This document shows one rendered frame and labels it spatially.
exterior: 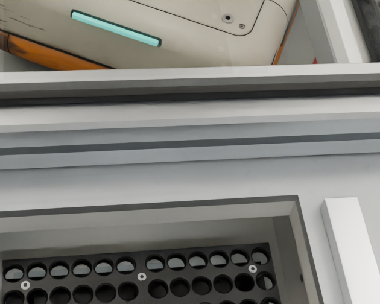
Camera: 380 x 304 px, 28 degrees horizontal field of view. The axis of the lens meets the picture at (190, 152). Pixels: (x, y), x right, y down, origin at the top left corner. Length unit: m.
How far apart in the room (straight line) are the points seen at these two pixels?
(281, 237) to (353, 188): 0.10
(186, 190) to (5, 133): 0.12
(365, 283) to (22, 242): 0.26
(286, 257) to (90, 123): 0.20
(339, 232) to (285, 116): 0.08
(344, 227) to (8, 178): 0.21
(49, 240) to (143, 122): 0.16
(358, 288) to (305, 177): 0.09
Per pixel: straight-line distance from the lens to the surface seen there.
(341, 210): 0.48
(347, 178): 0.50
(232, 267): 0.51
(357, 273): 0.46
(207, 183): 0.48
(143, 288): 0.49
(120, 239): 0.58
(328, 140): 0.49
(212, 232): 0.59
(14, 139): 0.45
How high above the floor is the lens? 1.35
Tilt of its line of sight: 55 degrees down
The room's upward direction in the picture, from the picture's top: 11 degrees clockwise
